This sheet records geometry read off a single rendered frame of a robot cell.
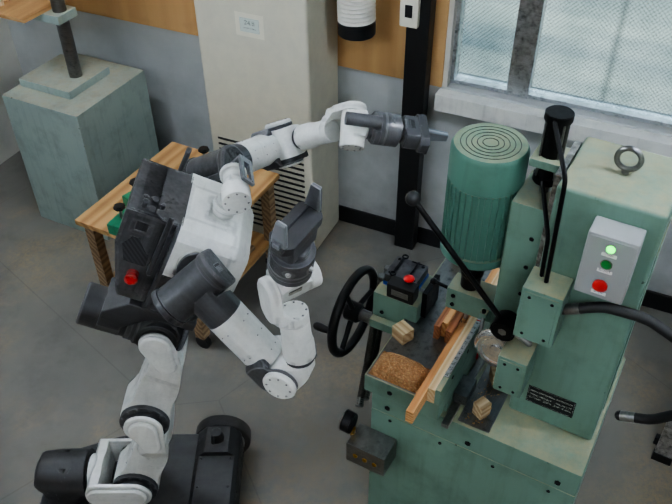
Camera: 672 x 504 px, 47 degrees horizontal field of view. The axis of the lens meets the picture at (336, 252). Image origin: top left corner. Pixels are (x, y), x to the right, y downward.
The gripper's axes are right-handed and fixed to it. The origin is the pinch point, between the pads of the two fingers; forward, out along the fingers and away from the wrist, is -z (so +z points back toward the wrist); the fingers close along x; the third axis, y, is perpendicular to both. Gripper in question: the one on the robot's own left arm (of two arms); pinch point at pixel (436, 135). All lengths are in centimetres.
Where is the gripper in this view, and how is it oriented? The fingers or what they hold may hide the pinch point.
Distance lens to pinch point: 210.9
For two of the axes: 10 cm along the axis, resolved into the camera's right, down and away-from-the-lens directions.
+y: 2.1, -6.2, -7.6
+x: 0.5, 7.8, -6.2
